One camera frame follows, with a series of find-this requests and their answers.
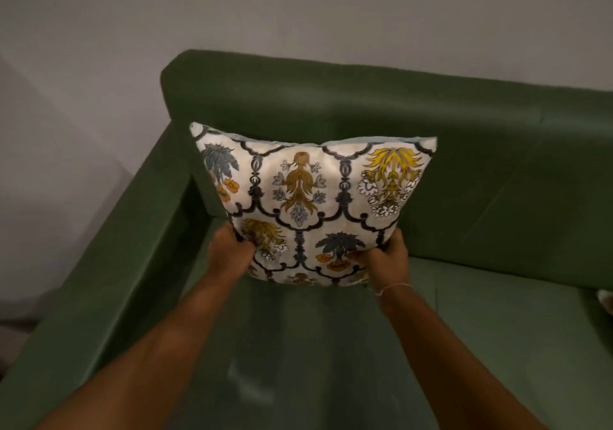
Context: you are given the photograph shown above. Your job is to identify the person's left hand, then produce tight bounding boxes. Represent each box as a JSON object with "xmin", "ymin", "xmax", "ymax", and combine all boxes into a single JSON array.
[{"xmin": 207, "ymin": 224, "xmax": 257, "ymax": 280}]

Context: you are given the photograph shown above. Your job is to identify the person's right hand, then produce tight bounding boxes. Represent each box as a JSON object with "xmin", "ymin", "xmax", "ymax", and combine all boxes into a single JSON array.
[{"xmin": 348, "ymin": 229, "xmax": 411, "ymax": 292}]

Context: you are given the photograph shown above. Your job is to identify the floral patterned white cushion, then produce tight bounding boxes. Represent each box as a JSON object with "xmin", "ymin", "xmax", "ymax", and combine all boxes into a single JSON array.
[{"xmin": 190, "ymin": 122, "xmax": 437, "ymax": 286}]

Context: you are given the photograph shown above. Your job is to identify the person's left forearm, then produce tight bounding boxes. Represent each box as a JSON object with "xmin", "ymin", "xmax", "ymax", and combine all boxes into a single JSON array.
[{"xmin": 36, "ymin": 270, "xmax": 240, "ymax": 430}]

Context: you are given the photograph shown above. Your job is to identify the person's right forearm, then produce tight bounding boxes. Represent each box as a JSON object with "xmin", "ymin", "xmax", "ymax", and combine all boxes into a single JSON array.
[{"xmin": 378, "ymin": 282, "xmax": 547, "ymax": 430}]

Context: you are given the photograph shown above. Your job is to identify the green sofa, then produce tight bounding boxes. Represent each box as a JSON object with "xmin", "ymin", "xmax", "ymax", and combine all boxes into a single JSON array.
[{"xmin": 0, "ymin": 50, "xmax": 613, "ymax": 430}]

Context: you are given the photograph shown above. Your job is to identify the white string bracelet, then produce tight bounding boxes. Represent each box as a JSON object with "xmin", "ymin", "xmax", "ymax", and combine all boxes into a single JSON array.
[{"xmin": 374, "ymin": 283, "xmax": 414, "ymax": 298}]

